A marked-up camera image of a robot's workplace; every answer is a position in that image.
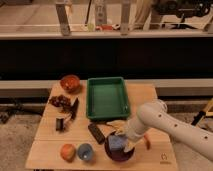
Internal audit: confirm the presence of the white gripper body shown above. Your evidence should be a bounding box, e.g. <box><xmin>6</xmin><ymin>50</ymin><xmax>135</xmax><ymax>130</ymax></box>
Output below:
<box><xmin>124</xmin><ymin>117</ymin><xmax>147</xmax><ymax>142</ymax></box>

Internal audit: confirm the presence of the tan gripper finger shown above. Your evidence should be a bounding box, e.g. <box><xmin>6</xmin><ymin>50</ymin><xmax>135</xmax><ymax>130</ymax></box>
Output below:
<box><xmin>124</xmin><ymin>140</ymin><xmax>136</xmax><ymax>153</ymax></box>
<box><xmin>115</xmin><ymin>129</ymin><xmax>125</xmax><ymax>136</ymax></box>

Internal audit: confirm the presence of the blue sponge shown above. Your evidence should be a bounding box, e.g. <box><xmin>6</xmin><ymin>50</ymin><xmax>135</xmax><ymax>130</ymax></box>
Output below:
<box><xmin>109</xmin><ymin>137</ymin><xmax>126</xmax><ymax>151</ymax></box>

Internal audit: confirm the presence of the purple bowl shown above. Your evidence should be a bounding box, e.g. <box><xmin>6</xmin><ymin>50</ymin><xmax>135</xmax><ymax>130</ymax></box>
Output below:
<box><xmin>104</xmin><ymin>132</ymin><xmax>135</xmax><ymax>162</ymax></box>

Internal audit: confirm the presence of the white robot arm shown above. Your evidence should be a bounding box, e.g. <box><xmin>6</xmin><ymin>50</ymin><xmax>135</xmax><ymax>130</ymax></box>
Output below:
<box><xmin>116</xmin><ymin>99</ymin><xmax>213</xmax><ymax>162</ymax></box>

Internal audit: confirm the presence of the orange bowl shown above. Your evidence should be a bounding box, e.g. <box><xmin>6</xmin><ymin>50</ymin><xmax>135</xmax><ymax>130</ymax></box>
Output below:
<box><xmin>60</xmin><ymin>75</ymin><xmax>80</xmax><ymax>93</ymax></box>

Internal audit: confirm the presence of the tan wooden spatula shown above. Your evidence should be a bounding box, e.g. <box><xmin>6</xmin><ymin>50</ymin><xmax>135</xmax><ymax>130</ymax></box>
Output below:
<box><xmin>107</xmin><ymin>120</ymin><xmax>125</xmax><ymax>130</ymax></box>

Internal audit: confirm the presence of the orange carrot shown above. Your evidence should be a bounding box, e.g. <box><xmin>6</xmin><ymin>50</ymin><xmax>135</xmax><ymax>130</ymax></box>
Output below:
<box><xmin>144</xmin><ymin>134</ymin><xmax>151</xmax><ymax>150</ymax></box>

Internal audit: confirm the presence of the black remote control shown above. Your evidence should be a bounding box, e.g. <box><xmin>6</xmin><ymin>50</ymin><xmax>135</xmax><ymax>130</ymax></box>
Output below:
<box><xmin>88</xmin><ymin>123</ymin><xmax>105</xmax><ymax>144</ymax></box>

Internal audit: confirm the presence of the green plastic tray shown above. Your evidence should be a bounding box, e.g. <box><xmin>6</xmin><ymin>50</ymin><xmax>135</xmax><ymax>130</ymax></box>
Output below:
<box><xmin>86</xmin><ymin>77</ymin><xmax>130</xmax><ymax>121</ymax></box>

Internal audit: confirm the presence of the small blue cup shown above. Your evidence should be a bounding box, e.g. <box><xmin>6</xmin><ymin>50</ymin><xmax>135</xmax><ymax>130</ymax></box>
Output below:
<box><xmin>77</xmin><ymin>143</ymin><xmax>94</xmax><ymax>162</ymax></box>

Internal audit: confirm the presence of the black knife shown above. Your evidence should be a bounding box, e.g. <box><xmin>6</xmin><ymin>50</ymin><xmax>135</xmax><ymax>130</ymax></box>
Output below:
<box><xmin>71</xmin><ymin>98</ymin><xmax>79</xmax><ymax>120</ymax></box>

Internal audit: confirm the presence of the red apple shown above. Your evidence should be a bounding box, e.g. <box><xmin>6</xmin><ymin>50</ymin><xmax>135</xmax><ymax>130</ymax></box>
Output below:
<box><xmin>60</xmin><ymin>144</ymin><xmax>76</xmax><ymax>162</ymax></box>

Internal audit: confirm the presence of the bunch of dark grapes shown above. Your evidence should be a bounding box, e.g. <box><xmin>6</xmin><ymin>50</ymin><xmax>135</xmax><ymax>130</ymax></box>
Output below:
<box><xmin>49</xmin><ymin>95</ymin><xmax>71</xmax><ymax>107</ymax></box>

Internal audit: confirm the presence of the yellow black tool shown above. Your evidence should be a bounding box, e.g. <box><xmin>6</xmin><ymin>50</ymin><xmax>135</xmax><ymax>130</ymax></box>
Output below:
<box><xmin>192</xmin><ymin>98</ymin><xmax>213</xmax><ymax>126</ymax></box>

